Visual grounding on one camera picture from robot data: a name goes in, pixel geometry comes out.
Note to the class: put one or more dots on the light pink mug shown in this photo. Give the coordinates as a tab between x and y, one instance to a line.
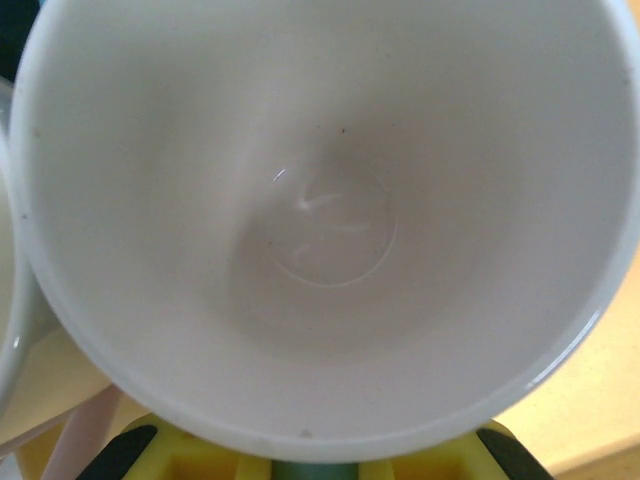
85	440

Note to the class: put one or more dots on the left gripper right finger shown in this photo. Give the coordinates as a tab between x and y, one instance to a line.
450	450

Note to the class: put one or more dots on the light blue mug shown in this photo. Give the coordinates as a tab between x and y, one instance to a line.
320	200

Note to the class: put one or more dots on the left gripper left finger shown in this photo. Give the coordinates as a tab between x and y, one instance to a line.
200	445

